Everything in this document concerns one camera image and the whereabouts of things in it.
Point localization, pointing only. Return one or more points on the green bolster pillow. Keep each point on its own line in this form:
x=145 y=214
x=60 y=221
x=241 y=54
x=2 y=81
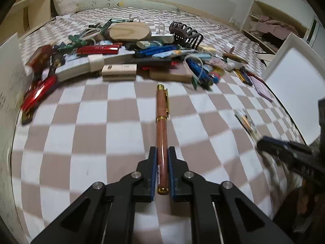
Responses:
x=101 y=3

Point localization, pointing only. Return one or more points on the heap of pink clothes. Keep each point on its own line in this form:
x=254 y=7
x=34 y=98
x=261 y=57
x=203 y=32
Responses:
x=274 y=24

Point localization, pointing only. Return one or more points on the wooden side shelf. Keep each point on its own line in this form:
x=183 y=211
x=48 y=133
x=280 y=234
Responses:
x=256 y=7

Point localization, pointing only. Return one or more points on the red foil packet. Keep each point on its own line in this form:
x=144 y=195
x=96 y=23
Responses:
x=38 y=91

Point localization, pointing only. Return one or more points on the white cardboard box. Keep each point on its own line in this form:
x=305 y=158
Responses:
x=12 y=68

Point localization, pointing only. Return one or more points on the beige wooden brush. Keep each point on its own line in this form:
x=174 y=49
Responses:
x=119 y=70

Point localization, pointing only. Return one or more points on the white box lid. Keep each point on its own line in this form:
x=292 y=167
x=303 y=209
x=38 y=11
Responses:
x=292 y=89

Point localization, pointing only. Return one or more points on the brown flat block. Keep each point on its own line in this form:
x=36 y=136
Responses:
x=170 y=75

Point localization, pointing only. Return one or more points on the oval wooden board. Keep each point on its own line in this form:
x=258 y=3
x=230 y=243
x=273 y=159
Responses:
x=129 y=31

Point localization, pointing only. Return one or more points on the pile of scattered small things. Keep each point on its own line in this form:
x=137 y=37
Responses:
x=152 y=52

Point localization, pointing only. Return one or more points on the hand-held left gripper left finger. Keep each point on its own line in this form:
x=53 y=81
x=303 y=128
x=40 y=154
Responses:
x=153 y=167

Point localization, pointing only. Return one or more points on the fluffy white pillow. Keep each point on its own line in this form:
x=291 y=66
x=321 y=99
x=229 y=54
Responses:
x=64 y=0

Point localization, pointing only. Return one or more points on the purple notebook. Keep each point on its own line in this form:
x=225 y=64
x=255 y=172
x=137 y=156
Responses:
x=262 y=90

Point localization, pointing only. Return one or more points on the white rectangular case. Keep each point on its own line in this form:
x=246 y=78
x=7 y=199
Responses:
x=76 y=67

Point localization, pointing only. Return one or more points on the brown hair claw clip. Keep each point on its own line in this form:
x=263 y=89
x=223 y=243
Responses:
x=186 y=34

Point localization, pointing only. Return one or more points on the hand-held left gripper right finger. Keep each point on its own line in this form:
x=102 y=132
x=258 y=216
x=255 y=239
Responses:
x=170 y=172

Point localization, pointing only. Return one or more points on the brown wooden pen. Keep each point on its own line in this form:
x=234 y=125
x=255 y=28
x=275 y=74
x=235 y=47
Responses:
x=162 y=122

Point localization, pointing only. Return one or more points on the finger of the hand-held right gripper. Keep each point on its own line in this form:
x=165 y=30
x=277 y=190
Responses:
x=274 y=144

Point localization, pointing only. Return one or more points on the small clear packet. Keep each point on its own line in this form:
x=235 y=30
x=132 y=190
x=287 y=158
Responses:
x=247 y=123

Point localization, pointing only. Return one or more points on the wooden headboard shelf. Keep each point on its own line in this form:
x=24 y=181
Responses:
x=38 y=10

